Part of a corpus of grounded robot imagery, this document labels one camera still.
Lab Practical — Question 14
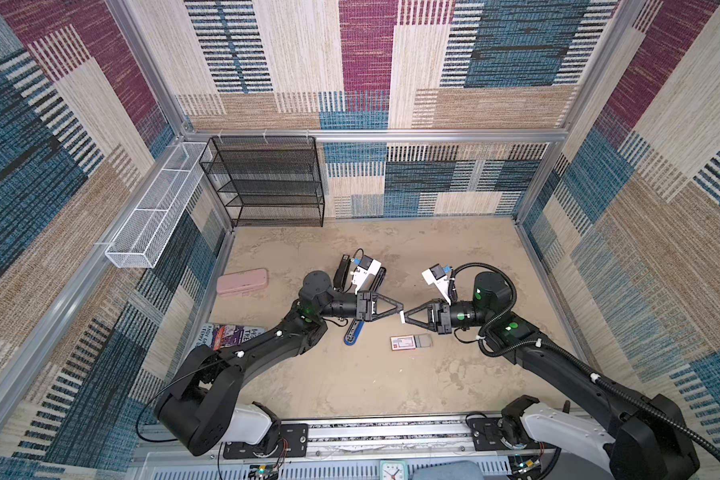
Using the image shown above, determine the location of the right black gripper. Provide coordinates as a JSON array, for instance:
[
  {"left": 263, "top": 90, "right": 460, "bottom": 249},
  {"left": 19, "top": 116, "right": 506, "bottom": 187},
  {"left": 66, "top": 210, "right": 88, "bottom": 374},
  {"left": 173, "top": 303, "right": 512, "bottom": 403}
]
[{"left": 402, "top": 297, "right": 490, "bottom": 335}]

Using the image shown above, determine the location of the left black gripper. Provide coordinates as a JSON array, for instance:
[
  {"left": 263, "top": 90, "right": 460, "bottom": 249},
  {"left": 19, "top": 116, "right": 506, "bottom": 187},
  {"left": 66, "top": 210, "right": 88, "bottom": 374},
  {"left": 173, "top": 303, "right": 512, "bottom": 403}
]
[{"left": 314, "top": 294, "right": 399, "bottom": 327}]

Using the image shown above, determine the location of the red white staples box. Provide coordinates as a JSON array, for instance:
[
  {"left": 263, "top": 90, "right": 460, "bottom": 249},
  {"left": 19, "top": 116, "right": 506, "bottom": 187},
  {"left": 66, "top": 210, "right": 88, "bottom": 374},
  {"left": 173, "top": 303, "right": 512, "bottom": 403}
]
[{"left": 390, "top": 334, "right": 433, "bottom": 351}]

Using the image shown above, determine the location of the blue stapler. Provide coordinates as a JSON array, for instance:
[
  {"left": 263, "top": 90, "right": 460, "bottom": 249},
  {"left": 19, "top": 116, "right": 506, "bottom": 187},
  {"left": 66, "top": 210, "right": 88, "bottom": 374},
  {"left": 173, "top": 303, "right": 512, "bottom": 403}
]
[{"left": 343, "top": 266, "right": 388, "bottom": 347}]

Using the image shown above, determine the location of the black stapler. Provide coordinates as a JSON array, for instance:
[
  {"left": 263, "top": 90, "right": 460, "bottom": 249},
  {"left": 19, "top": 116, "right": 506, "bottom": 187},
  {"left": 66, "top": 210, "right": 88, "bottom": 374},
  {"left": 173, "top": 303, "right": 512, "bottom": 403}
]
[{"left": 333, "top": 254, "right": 351, "bottom": 292}]

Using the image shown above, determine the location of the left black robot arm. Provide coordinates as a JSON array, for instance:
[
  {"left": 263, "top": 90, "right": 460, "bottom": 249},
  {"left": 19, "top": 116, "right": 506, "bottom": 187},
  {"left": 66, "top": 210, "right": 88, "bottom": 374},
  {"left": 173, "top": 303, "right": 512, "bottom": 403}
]
[{"left": 154, "top": 270, "right": 404, "bottom": 456}]

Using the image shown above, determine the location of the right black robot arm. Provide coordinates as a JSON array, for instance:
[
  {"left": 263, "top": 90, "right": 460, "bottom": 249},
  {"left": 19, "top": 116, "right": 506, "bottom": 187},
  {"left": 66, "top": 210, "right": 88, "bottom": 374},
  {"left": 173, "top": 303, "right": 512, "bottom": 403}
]
[{"left": 403, "top": 262, "right": 720, "bottom": 479}]

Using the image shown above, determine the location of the pink pencil case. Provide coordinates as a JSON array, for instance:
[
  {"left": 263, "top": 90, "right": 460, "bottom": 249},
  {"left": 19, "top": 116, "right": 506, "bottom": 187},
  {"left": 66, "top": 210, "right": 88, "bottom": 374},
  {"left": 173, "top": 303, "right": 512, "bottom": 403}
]
[{"left": 216, "top": 268, "right": 269, "bottom": 295}]

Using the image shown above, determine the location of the small teal clock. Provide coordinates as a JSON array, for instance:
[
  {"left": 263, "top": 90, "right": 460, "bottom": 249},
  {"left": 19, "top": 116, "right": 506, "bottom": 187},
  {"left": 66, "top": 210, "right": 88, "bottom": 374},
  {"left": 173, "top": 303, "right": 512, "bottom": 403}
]
[{"left": 379, "top": 460, "right": 409, "bottom": 480}]

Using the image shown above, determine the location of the colourful magazine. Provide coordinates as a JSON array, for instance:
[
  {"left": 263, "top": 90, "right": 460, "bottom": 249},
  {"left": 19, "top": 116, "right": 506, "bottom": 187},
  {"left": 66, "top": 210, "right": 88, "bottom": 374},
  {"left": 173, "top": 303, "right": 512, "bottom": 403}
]
[{"left": 195, "top": 323, "right": 267, "bottom": 350}]

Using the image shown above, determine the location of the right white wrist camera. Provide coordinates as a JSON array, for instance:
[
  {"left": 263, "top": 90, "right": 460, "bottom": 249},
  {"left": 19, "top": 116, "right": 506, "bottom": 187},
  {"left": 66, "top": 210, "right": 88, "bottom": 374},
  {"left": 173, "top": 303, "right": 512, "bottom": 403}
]
[{"left": 422, "top": 264, "right": 452, "bottom": 304}]

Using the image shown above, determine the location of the aluminium mounting rail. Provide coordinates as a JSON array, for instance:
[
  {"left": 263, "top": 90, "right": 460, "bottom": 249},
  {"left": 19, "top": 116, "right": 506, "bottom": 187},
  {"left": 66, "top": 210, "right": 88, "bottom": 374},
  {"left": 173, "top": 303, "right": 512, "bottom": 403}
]
[{"left": 131, "top": 409, "right": 637, "bottom": 463}]

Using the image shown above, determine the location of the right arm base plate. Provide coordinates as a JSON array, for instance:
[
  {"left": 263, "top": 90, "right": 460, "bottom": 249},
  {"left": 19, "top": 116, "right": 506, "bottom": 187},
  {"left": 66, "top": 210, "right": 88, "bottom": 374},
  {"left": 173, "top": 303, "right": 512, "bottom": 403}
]
[{"left": 464, "top": 412, "right": 554, "bottom": 453}]

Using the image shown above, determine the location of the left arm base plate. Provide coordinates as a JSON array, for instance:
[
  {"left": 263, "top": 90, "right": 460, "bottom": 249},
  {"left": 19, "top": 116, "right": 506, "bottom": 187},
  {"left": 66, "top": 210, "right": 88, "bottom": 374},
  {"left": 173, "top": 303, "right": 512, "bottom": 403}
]
[{"left": 222, "top": 423, "right": 309, "bottom": 460}]

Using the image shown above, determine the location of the black wire shelf rack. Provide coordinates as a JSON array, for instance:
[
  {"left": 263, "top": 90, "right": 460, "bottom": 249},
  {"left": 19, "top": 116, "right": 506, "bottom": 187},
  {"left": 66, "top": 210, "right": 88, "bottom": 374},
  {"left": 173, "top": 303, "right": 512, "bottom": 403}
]
[{"left": 200, "top": 136, "right": 325, "bottom": 227}]

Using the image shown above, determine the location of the white wire mesh basket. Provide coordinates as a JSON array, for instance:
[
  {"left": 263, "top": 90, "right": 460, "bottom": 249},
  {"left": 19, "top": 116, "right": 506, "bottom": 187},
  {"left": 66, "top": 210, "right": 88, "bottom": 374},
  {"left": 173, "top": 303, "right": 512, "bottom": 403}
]
[{"left": 105, "top": 142, "right": 205, "bottom": 269}]

